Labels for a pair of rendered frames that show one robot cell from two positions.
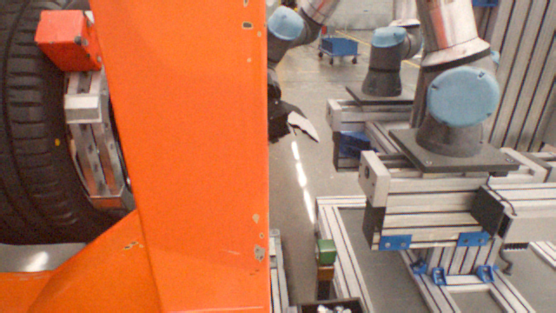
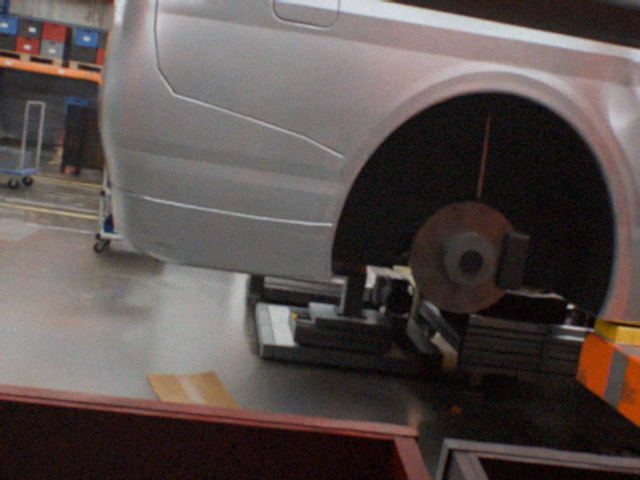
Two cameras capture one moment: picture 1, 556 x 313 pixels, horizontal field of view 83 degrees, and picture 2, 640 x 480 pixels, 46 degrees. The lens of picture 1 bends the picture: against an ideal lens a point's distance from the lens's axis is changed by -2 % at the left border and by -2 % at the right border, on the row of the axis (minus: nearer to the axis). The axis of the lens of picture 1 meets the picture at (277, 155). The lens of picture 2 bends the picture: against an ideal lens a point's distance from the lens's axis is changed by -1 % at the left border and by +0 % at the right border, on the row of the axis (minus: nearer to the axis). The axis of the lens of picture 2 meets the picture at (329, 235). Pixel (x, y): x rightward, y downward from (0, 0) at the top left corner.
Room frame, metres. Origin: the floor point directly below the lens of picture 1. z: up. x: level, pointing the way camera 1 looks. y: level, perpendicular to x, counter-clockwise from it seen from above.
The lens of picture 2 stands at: (1.26, 4.43, 1.14)
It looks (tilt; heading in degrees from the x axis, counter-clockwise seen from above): 8 degrees down; 266
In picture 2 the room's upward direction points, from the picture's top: 9 degrees clockwise
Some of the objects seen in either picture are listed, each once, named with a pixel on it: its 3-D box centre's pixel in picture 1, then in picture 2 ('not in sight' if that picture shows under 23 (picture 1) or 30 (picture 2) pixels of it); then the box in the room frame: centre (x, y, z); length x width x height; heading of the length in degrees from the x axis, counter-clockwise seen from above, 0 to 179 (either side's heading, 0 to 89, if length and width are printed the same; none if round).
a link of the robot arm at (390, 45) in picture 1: (387, 47); not in sight; (1.23, -0.40, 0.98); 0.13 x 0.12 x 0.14; 136
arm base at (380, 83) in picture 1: (382, 78); not in sight; (1.22, -0.40, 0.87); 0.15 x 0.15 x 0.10
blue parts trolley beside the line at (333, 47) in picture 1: (339, 36); not in sight; (6.72, -1.21, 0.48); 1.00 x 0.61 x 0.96; 7
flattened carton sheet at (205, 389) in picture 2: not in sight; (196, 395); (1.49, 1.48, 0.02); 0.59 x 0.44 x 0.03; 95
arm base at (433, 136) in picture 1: (452, 125); not in sight; (0.73, -0.42, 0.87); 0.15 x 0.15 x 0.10
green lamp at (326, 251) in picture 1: (326, 251); not in sight; (0.54, -0.11, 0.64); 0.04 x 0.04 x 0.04; 5
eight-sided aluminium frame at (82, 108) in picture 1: (136, 116); not in sight; (0.84, 0.39, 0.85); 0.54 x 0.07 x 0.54; 5
